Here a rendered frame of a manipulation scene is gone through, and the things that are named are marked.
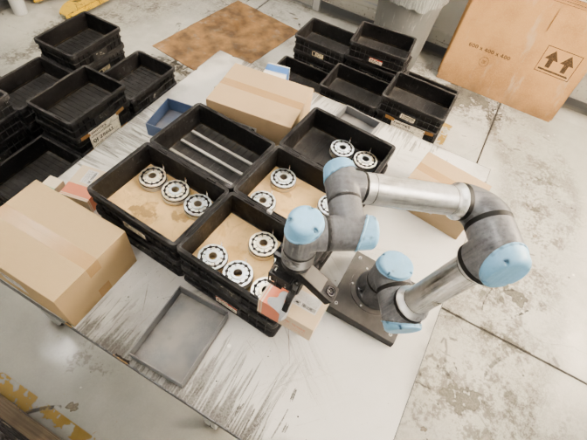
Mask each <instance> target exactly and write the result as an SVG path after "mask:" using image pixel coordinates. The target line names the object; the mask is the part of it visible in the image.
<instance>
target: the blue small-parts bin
mask: <svg viewBox="0 0 587 440"><path fill-rule="evenodd" d="M191 107H192V105H189V104H185V103H182V102H180V101H177V100H173V99H170V98H167V99H166V100H165V101H164V102H163V103H162V104H161V105H160V106H159V107H158V109H157V110H156V111H155V112H154V113H153V114H152V116H151V117H150V118H149V119H148V120H147V122H146V123H145V124H146V128H147V131H148V135H151V136H154V135H155V134H157V133H158V132H160V131H161V130H162V129H163V128H165V127H166V126H168V124H169V123H171V122H172V121H173V120H175V119H176V118H177V117H179V116H180V115H181V114H183V113H184V112H186V111H187V110H188V109H190V108H191Z"/></svg>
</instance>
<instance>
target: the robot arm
mask: <svg viewBox="0 0 587 440"><path fill-rule="evenodd" d="M323 184H324V186H325V191H326V197H327V203H328V216H323V215H322V213H321V212H320V211H319V210H318V209H316V208H313V207H311V206H308V205H302V206H299V207H296V208H294V209H293V210H292V211H291V212H290V213H289V215H288V217H287V221H286V224H285V227H284V238H283V243H281V244H280V246H279V248H278V250H277V251H276V252H274V254H273V257H274V258H276V261H275V262H274V264H273V266H272V268H271V269H270V271H269V272H268V279H267V282H268V283H270V284H272V285H274V286H276V287H278V288H279V289H280V290H281V289H282V288H284V289H286V290H288V291H289V292H285V291H282V292H281V293H280V295H279V297H269V298H268V300H267V302H268V304H269V305H270V306H271V307H272V308H273V309H274V310H276V311H277V312H278V313H279V315H280V316H279V321H282V320H284V319H285V318H286V317H287V315H288V312H289V310H290V308H291V305H292V304H293V302H294V299H295V297H294V296H295V295H298V294H299V292H300V290H301V288H302V287H303V286H305V287H306V288H307V289H308V290H309V291H310V292H311V293H312V294H313V295H315V296H316V297H317V298H318V299H319V300H320V301H321V302H322V303H323V304H324V305H326V304H330V303H333V302H334V300H335V297H336V295H337V293H338V292H339V289H338V288H337V287H336V286H335V285H334V284H333V283H332V282H331V281H330V280H329V279H328V278H327V277H326V276H325V275H324V274H323V273H321V272H320V271H319V270H318V269H317V268H316V267H315V266H314V265H313V262H314V257H315V254H316V252H317V251H354V252H356V251H369V250H373V249H375V248H376V246H377V244H378V241H379V236H380V229H379V223H378V221H377V220H376V217H375V216H371V215H368V214H366V215H364V211H363V204H366V205H372V206H379V207H386V208H393V209H400V210H413V211H420V212H426V213H433V214H440V215H446V216H447V217H448V218H449V219H451V220H456V221H459V222H460V223H461V224H462V225H463V227H464V231H465V233H466V238H467V242H466V243H464V244H462V245H461V246H460V247H459V248H458V251H457V257H455V258H453V259H452V260H450V261H449V262H447V263H446V264H444V265H442V266H441V267H439V268H438V269H437V270H436V271H434V272H432V273H431V274H429V275H428V276H426V277H425V278H423V279H421V280H420V281H418V282H417V283H416V284H415V285H412V284H411V276H412V274H413V270H414V267H413V263H412V262H411V260H410V259H409V258H408V257H407V256H406V255H404V254H403V253H402V252H400V251H386V252H384V253H383V254H382V255H381V256H380V257H378V258H377V260H376V262H375V263H374V265H373V266H372V267H371V269H370V270H367V271H366V272H364V273H362V274H361V275H360V277H359V278H358V280H357V281H356V294H357V296H358V298H359V300H361V301H362V302H363V304H364V305H366V306H367V307H369V308H372V309H375V310H380V312H381V317H382V322H383V328H384V330H385V331H386V332H387V333H415V332H418V331H420V330H422V324H421V321H422V320H425V319H426V317H427V316H428V314H429V311H430V310H431V309H433V308H435V307H437V306H439V305H441V304H443V303H445V302H446V301H447V300H449V299H452V298H453V297H455V296H457V295H459V294H461V293H462V292H464V291H466V290H468V289H469V288H471V287H473V286H475V285H477V284H478V285H485V286H487V287H502V286H506V285H508V284H513V283H515V282H517V281H519V280H520V279H522V278H524V277H525V276H526V275H527V274H528V273H529V271H530V270H531V267H532V260H531V257H530V255H529V249H528V247H527V246H526V245H525V242H524V240H523V238H522V235H521V232H520V230H519V228H518V225H517V223H516V221H515V219H514V215H513V212H512V210H511V209H510V208H509V206H508V205H507V204H506V203H505V202H504V201H503V200H502V199H501V198H499V197H498V196H497V195H496V194H494V193H492V192H490V191H488V190H486V189H483V188H482V187H479V186H476V185H473V184H470V183H465V182H455V183H453V184H452V185H450V184H444V183H438V182H427V181H422V180H416V179H411V178H405V177H399V176H393V175H383V174H377V173H371V172H365V171H361V170H356V166H355V164H354V163H353V161H351V160H350V159H349V158H346V157H337V158H334V159H332V160H330V161H329V162H327V163H326V165H325V166H324V169H323ZM270 276H271V280H270ZM273 281H274V282H273ZM284 301H285V302H284Z"/></svg>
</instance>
